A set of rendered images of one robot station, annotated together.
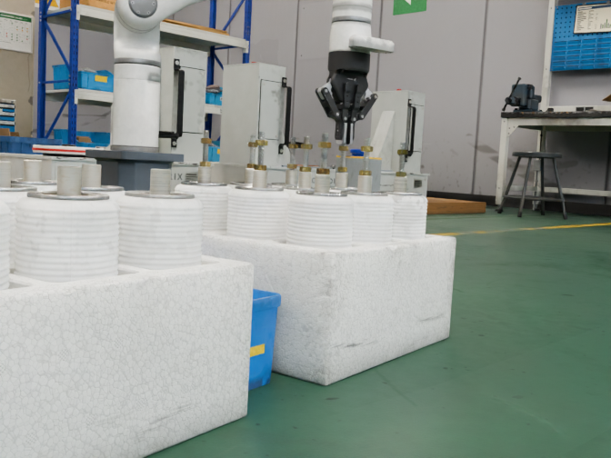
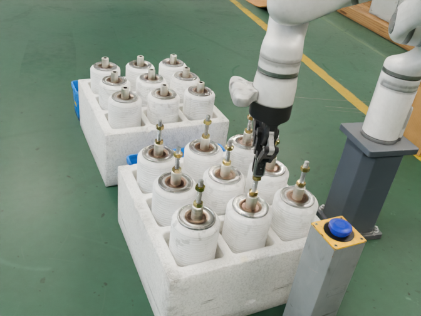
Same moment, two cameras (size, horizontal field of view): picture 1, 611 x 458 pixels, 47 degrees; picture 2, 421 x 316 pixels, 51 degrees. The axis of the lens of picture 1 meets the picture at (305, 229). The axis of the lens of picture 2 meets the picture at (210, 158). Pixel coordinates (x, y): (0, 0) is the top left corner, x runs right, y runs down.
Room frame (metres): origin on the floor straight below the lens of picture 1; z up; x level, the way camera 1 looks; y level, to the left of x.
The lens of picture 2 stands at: (1.52, -0.75, 0.81)
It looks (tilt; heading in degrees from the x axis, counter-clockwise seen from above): 32 degrees down; 116
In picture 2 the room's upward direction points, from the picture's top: 8 degrees clockwise
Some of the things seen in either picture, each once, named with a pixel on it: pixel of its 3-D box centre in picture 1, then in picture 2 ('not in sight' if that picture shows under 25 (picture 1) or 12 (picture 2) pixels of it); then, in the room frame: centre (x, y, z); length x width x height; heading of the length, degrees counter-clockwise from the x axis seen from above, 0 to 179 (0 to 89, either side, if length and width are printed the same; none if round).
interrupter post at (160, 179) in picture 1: (160, 184); (124, 93); (0.78, 0.16, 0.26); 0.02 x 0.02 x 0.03
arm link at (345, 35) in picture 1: (356, 34); (264, 81); (1.27, -0.07, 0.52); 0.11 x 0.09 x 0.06; 35
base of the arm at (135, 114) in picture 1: (135, 109); (389, 105); (1.45, 0.36, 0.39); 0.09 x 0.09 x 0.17; 46
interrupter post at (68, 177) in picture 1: (69, 183); (114, 76); (0.68, 0.23, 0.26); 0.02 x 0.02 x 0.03
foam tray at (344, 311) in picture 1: (299, 283); (216, 228); (1.19, 0.01, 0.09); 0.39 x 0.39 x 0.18; 54
